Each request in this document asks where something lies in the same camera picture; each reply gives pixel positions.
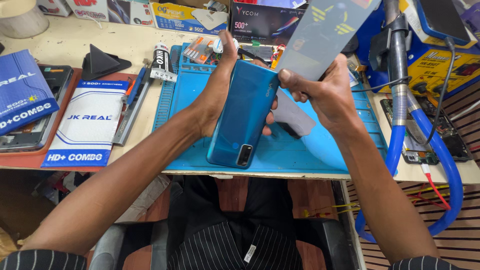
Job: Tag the white printed carton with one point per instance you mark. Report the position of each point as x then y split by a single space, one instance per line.
101 11

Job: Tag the opened phone with bare board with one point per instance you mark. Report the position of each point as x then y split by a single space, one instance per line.
450 138

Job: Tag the grey plastic card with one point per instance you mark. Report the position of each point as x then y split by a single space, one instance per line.
210 18

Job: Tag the black hot air gun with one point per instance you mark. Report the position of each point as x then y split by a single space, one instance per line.
397 56

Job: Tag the black glue tube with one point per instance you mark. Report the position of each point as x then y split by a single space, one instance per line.
161 62

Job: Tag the blue heating plate device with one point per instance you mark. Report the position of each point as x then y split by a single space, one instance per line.
442 18

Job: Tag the blue printed box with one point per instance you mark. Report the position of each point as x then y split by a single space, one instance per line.
22 93

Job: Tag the blue and yellow rework station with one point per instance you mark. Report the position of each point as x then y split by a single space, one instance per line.
438 67

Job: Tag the white round container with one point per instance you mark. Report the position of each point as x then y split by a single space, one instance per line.
20 18

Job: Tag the small white carton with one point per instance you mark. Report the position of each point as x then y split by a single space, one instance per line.
54 6

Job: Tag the disassembled grey phone frame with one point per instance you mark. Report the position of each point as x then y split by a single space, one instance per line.
58 80

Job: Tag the blue silicone repair mat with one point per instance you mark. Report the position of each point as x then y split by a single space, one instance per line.
292 157

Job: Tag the black printed carton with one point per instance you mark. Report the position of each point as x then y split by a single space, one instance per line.
262 24

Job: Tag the translucent grey plastic sheet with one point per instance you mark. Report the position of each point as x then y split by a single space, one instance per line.
322 33

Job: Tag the blue and yellow carton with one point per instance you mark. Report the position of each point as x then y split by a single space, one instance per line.
176 18

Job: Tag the black triangular phone stand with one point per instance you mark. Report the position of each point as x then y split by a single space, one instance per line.
101 62

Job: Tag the blue smartphone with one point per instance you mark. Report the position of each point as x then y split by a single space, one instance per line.
240 112

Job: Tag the white and blue flat packet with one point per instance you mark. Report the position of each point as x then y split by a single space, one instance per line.
88 123

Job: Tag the clear case with orange bits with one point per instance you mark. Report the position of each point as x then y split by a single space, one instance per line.
198 48

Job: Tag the person's right hand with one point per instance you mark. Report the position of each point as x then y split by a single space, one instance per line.
330 97

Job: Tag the person's left hand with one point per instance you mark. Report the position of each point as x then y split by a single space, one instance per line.
210 105

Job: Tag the grey metal bar tool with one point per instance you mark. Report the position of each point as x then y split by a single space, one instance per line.
129 120

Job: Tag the person's black striped garment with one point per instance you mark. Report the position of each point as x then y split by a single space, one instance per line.
225 240

